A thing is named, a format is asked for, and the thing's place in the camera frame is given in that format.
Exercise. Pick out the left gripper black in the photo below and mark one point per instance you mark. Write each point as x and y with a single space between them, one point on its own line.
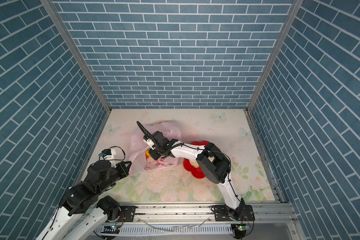
121 167

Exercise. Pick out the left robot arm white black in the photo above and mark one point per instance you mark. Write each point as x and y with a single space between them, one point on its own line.
80 210

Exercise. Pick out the beige fake fruit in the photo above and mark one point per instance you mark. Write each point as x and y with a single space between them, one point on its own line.
194 164

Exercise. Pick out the pink plastic bag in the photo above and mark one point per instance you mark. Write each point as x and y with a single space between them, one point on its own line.
138 148

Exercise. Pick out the yellow fake banana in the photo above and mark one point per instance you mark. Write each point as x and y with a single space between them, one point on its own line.
147 154

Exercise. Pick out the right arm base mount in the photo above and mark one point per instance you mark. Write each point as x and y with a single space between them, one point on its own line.
224 214

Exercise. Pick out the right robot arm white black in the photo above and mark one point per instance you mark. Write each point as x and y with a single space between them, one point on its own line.
231 198

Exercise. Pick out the red flower-shaped plate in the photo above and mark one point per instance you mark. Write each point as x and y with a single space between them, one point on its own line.
195 168

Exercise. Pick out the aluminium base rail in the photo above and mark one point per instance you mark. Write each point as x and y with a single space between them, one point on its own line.
198 219

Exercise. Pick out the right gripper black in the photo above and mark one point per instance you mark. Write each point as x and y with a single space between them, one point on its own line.
154 155

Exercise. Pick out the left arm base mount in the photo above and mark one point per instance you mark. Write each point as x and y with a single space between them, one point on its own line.
122 214

